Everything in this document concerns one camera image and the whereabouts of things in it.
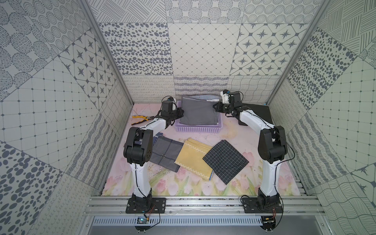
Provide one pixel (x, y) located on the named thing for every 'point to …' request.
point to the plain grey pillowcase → (199, 109)
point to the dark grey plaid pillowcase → (165, 152)
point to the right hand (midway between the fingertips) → (214, 107)
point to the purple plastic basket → (199, 129)
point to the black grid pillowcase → (225, 161)
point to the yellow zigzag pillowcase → (191, 157)
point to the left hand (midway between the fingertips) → (183, 108)
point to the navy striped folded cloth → (155, 137)
